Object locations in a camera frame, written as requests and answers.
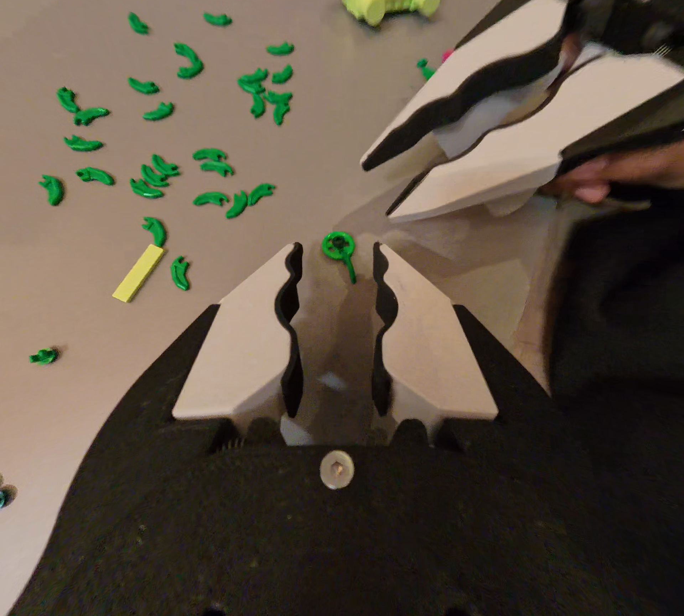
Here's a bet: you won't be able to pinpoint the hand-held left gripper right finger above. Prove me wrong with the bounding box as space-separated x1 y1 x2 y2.
371 241 499 438

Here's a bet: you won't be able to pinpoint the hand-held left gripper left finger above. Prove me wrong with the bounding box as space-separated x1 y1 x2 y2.
172 241 305 422

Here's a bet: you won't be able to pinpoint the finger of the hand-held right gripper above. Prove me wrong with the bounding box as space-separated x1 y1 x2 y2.
385 53 684 223
361 0 570 172

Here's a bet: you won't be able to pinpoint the green wheel stem piece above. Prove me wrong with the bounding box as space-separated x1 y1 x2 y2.
322 231 359 286

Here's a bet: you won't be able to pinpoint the person's right hand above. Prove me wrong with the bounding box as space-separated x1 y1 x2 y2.
539 143 684 204

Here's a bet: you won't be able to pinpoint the small brick flower plant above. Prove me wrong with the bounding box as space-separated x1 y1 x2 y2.
417 49 455 83

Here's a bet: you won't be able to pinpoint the yellow flat brick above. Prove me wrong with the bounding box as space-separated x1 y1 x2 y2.
112 244 165 303

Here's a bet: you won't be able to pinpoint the person's black jacket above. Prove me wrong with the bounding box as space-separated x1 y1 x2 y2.
548 194 684 467

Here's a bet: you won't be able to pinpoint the scattered green leaf pieces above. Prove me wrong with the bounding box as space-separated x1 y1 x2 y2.
29 11 296 366

